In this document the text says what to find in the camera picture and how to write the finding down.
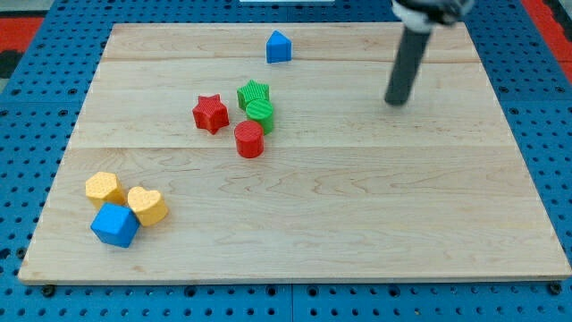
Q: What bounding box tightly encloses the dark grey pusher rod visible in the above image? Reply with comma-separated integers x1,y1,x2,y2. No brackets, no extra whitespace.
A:
384,27,432,106

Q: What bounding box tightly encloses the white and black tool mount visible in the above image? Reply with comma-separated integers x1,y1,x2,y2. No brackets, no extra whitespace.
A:
391,0,475,33

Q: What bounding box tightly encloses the blue triangle block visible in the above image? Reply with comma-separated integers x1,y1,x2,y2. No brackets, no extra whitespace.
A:
265,30,292,64

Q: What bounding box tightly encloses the green star block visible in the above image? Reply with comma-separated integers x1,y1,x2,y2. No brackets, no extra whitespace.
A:
237,80,270,110

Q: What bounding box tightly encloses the red star block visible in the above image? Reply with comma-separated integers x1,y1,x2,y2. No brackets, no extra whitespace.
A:
192,94,230,135

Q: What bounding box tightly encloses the green cylinder block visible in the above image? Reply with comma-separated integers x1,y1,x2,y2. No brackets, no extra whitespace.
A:
246,99,274,135

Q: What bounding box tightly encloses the red cylinder block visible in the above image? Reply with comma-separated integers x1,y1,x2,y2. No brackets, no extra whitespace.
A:
234,120,265,158

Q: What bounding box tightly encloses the wooden board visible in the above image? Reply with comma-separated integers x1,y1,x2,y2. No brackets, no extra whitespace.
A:
19,22,571,285

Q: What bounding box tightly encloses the yellow heart block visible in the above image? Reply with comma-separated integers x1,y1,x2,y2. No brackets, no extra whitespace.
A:
127,186,169,226

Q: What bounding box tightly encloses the yellow hexagon block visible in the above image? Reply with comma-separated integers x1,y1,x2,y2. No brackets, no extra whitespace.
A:
85,172,127,210

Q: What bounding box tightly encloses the blue cube block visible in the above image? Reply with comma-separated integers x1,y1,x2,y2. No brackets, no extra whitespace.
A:
90,203,139,248

